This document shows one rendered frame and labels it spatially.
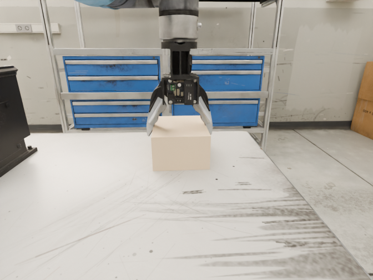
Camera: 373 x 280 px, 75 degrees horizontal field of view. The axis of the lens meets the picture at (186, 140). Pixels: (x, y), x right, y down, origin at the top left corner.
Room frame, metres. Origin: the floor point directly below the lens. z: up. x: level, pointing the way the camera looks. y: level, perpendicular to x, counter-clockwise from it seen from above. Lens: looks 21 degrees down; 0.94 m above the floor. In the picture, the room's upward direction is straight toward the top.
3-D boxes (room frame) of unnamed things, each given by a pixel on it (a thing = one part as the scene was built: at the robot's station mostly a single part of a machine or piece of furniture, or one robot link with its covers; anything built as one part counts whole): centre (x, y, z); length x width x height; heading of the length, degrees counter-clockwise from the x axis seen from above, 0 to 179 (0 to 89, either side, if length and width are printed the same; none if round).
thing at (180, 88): (0.51, 0.01, 0.89); 0.09 x 0.08 x 0.12; 4
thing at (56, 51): (1.95, 0.16, 0.91); 1.70 x 0.10 x 0.05; 92
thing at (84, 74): (1.91, 0.56, 0.60); 0.72 x 0.03 x 0.56; 92
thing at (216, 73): (1.94, -0.24, 0.60); 0.72 x 0.03 x 0.56; 92
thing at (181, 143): (0.53, 0.02, 0.74); 0.16 x 0.12 x 0.07; 4
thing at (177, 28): (0.51, 0.01, 0.97); 0.08 x 0.08 x 0.05
